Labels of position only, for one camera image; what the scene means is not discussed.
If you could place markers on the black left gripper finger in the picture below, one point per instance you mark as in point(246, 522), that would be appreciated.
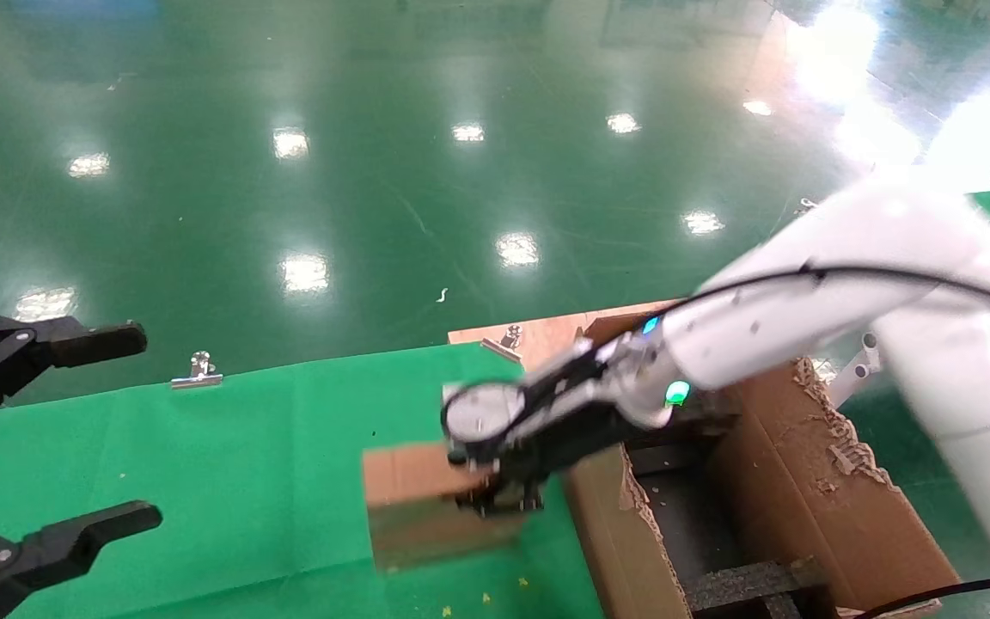
point(57, 550)
point(48, 340)

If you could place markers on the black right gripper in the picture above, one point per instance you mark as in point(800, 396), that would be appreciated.
point(572, 438)

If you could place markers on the small brown cardboard box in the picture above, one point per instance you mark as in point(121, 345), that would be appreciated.
point(409, 507)

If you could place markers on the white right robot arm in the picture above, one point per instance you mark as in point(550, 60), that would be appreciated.
point(890, 284)

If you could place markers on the large open cardboard carton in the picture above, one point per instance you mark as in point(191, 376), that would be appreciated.
point(804, 499)

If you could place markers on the silver binder clip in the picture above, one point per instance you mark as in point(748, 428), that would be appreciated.
point(198, 371)
point(505, 342)
point(806, 205)

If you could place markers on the large green table cloth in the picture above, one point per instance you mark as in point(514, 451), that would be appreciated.
point(203, 473)

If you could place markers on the black foam divider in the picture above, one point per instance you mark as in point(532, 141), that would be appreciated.
point(753, 589)

